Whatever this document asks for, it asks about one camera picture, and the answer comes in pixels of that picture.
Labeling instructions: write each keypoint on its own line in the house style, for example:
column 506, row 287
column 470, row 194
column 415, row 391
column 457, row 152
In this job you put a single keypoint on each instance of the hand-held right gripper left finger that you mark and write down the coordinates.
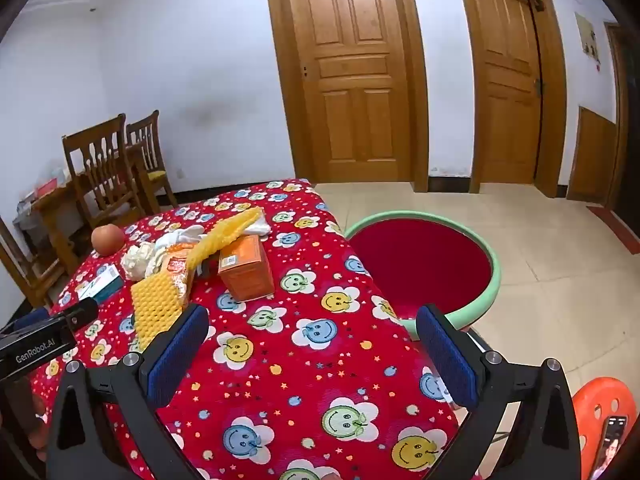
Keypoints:
column 177, row 355

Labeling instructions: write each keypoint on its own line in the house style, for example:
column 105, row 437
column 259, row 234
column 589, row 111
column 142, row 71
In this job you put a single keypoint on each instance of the red door ornament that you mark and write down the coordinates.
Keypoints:
column 537, row 1

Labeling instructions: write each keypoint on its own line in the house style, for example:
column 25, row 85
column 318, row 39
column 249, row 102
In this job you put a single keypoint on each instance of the teal and white box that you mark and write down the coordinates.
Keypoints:
column 100, row 284

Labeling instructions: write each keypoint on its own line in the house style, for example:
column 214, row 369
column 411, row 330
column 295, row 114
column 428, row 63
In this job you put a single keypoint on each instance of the red flat box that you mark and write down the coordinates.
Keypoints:
column 45, row 187

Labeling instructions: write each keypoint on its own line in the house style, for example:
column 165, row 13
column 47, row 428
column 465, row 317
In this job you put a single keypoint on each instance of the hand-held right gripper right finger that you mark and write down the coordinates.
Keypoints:
column 445, row 360

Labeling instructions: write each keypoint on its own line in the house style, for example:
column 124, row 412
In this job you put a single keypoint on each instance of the beige wall panel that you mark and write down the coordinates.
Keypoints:
column 587, row 42

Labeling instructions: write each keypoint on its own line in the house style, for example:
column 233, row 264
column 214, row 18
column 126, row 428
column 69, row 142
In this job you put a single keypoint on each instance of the wide wooden panel door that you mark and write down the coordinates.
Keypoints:
column 350, row 85

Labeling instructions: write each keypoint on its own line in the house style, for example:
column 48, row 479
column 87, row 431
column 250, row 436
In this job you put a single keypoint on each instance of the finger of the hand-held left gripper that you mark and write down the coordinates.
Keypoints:
column 77, row 314

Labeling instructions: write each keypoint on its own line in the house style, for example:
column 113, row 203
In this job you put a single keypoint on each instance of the yellow seat cushion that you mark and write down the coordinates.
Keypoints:
column 157, row 176

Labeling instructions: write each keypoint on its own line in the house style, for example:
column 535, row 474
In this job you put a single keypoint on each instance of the small white tissue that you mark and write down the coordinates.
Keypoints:
column 260, row 226

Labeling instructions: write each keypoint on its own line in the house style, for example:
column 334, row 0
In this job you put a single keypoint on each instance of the small wooden panel door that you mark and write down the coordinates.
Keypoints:
column 592, row 160

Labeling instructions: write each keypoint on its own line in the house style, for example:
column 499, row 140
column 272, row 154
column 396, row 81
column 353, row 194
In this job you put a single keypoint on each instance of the narrow wooden panel door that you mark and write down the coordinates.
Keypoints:
column 505, row 85

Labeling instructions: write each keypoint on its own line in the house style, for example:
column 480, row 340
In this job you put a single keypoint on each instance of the orange plastic stool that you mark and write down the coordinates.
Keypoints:
column 595, row 405

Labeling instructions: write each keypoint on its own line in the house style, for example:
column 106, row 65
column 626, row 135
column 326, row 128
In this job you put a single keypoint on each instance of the wooden slat-back chair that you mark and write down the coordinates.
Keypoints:
column 100, row 170
column 147, row 150
column 20, row 270

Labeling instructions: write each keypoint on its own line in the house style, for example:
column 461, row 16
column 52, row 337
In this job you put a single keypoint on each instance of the orange and white snack packet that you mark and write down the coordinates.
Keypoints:
column 175, row 267

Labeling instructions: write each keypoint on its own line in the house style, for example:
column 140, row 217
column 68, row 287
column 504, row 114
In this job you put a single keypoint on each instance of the red doormat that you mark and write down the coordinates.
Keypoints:
column 615, row 225

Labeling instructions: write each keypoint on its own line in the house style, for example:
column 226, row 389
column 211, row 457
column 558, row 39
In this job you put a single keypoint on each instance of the wooden dining table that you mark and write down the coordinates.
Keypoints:
column 52, row 207

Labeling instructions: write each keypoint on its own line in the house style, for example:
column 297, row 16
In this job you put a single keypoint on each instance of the red basin with green rim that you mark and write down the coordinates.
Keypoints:
column 425, row 260

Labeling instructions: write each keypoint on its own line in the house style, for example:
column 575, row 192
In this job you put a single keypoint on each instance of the orange cardboard box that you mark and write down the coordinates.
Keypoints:
column 247, row 272

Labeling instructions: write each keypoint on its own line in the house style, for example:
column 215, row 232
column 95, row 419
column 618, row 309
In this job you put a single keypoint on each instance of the dark wooden door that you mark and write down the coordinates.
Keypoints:
column 620, row 110

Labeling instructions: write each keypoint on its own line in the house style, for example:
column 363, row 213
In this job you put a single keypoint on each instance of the red smiley flower blanket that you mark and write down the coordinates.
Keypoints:
column 300, row 360

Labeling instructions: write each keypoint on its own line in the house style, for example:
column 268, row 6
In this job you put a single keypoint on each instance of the smartphone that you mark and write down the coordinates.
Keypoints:
column 610, row 445

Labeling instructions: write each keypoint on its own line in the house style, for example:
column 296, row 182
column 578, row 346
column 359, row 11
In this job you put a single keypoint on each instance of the white tissue sheet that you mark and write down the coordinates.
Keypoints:
column 182, row 235

